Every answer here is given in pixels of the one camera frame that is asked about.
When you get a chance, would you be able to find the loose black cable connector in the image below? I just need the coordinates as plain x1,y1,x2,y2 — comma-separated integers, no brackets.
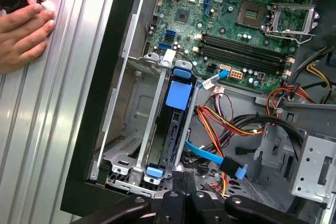
234,145,257,156

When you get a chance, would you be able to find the green motherboard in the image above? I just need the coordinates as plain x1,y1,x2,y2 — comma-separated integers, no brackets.
143,0,320,95

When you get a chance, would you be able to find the black cable bundle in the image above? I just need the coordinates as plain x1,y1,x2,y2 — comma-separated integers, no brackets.
183,113,308,163

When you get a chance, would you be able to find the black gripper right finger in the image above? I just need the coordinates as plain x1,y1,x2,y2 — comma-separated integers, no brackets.
184,171,308,224

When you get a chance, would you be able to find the red yellow disk power wire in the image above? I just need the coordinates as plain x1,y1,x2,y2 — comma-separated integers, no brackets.
194,104,266,199

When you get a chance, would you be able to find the orange red wire bundle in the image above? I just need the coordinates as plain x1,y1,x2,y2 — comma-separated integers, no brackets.
266,86,316,116

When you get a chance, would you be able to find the black RAM slot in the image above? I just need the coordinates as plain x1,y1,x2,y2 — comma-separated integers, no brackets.
202,34,291,61
201,45,289,70
202,39,290,65

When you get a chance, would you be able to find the person's right hand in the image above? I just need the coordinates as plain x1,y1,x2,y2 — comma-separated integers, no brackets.
0,2,57,75

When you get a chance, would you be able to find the silver metal disk bay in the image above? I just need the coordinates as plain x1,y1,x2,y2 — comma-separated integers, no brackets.
90,52,200,198

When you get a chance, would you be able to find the yellow black wire bundle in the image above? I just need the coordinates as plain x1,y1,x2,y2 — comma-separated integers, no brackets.
306,61,333,104

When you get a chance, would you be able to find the blue SATA wire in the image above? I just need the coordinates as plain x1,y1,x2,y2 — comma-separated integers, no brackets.
183,68,249,180

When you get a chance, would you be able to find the black chipset chip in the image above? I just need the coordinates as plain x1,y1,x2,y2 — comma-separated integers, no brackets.
175,8,190,24

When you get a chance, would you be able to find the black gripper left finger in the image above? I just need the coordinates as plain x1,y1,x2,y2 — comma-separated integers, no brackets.
78,170,188,224

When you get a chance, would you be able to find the grey power supply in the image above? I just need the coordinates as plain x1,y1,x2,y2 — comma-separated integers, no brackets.
312,0,336,49

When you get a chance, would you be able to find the metal socket cover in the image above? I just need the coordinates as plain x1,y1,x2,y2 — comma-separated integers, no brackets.
264,3,320,37

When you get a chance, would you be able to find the CPU socket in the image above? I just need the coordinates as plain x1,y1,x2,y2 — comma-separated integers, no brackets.
236,0,267,27

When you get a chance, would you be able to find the hard disk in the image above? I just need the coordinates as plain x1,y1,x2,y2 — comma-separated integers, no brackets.
145,68,199,185

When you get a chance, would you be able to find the silver optical drive cage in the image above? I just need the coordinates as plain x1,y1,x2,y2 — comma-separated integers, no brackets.
253,119,336,205

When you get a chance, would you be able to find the locking lever wire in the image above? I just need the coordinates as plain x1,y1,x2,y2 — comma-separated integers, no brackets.
264,33,317,44

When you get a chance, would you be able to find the black PC case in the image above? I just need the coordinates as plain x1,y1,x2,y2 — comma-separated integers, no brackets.
60,0,336,224

